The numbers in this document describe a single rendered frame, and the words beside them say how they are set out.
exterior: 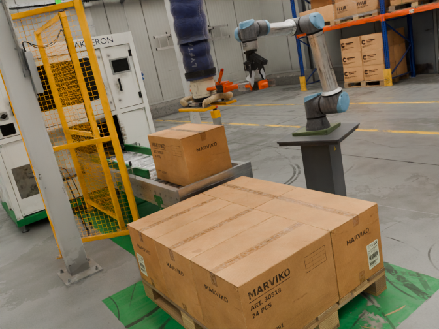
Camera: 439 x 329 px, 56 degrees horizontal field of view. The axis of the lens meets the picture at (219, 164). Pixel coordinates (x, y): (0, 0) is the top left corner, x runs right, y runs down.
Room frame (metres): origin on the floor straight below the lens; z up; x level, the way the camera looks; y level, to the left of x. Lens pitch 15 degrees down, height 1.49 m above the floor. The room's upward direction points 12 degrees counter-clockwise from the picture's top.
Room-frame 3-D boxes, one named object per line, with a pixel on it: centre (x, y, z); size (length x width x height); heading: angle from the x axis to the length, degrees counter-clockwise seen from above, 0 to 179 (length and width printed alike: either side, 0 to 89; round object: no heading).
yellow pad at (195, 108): (2.91, 0.08, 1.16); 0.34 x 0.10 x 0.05; 34
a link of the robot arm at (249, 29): (2.50, -0.32, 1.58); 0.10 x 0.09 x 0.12; 133
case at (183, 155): (3.33, 0.23, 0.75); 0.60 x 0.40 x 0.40; 32
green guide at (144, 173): (4.16, 1.10, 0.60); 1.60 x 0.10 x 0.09; 33
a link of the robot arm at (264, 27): (2.58, -0.40, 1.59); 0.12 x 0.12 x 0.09; 43
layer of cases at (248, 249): (2.30, -0.06, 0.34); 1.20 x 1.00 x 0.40; 33
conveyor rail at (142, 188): (3.83, 0.96, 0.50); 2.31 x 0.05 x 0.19; 33
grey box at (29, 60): (3.16, 1.22, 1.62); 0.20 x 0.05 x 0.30; 33
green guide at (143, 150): (4.45, 0.65, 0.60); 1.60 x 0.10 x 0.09; 33
